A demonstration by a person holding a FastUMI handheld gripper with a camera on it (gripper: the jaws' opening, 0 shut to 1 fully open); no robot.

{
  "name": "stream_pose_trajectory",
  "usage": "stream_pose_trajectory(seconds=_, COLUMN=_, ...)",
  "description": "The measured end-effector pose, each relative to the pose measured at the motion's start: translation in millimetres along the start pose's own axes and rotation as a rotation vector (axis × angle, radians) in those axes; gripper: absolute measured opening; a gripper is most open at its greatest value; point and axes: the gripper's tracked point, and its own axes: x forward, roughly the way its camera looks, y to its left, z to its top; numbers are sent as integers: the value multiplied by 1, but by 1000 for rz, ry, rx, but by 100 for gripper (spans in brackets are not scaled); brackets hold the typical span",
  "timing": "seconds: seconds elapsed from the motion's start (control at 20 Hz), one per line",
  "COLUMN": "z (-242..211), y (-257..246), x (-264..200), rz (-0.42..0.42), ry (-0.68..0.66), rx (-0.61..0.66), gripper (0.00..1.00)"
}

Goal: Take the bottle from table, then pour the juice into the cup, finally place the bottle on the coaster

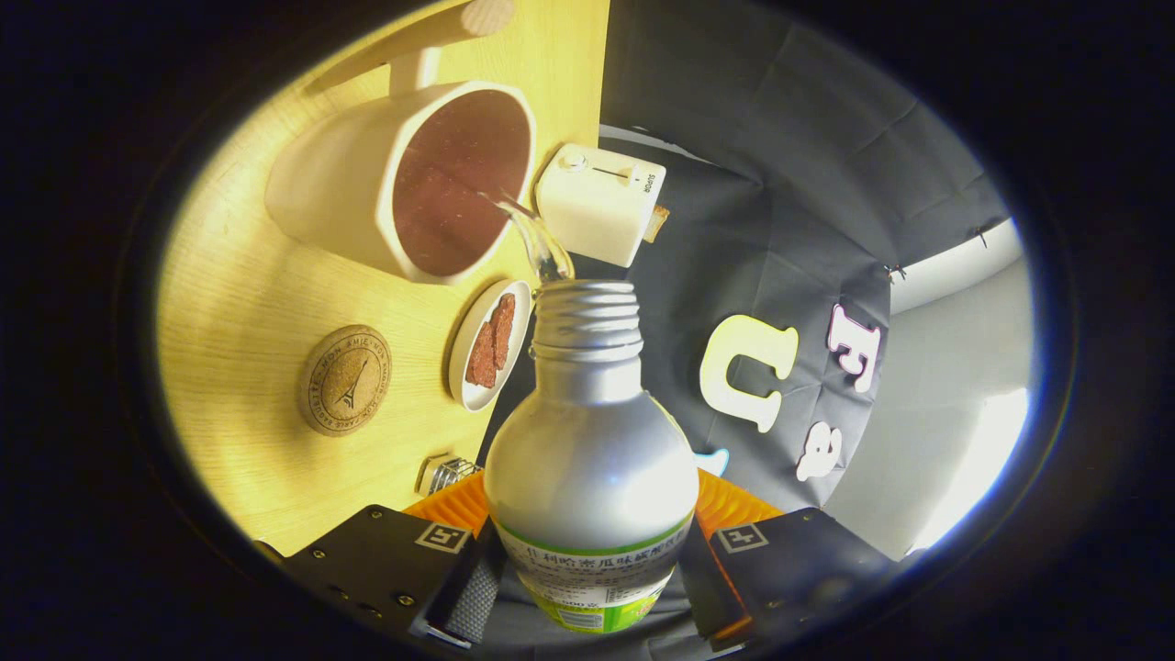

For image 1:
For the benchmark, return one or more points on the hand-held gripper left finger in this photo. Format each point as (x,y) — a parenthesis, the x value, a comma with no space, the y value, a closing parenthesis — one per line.
(468,597)

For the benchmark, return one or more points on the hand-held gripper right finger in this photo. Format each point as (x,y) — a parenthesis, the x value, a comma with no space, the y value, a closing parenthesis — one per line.
(702,588)

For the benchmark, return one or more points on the silver juice bottle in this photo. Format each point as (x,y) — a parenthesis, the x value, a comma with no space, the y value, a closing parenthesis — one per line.
(587,468)

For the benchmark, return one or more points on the round cork coaster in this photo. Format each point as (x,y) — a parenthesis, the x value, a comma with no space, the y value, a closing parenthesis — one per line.
(347,381)

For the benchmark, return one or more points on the clear juice stream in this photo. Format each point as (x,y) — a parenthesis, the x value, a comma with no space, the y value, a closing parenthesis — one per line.
(542,243)

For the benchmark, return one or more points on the round white plate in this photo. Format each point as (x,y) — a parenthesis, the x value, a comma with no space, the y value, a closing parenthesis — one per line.
(464,386)

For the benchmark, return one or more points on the brown meat strips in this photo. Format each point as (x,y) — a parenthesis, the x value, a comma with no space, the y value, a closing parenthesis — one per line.
(491,344)

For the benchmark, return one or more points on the toast slice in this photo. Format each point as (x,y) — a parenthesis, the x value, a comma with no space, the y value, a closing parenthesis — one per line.
(657,225)

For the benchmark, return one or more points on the wooden table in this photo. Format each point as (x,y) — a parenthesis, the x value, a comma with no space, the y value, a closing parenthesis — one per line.
(239,312)

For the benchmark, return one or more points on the black backdrop cloth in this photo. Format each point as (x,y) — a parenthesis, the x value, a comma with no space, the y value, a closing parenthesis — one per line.
(771,211)

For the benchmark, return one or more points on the white toaster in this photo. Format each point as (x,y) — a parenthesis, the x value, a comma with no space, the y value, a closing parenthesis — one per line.
(597,207)

